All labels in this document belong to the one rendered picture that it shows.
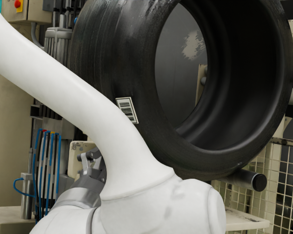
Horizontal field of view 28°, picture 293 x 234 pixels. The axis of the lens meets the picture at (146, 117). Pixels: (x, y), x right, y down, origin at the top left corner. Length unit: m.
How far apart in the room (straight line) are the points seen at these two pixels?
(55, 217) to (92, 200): 0.09
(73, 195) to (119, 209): 0.17
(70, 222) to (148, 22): 0.57
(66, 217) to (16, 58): 0.22
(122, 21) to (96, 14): 0.11
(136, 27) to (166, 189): 0.57
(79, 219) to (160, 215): 0.13
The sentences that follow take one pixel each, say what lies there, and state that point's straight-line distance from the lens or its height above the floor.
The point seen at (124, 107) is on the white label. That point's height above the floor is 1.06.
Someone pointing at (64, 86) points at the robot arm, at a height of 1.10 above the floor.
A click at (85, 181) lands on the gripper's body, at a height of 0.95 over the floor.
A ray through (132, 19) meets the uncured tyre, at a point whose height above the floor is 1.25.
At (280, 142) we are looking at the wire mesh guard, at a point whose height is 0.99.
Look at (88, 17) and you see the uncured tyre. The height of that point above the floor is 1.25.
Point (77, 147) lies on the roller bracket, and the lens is 1.53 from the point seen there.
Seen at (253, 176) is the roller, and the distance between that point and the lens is 1.45.
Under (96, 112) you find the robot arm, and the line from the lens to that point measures 0.74.
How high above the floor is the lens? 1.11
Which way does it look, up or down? 3 degrees down
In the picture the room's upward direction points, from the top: 5 degrees clockwise
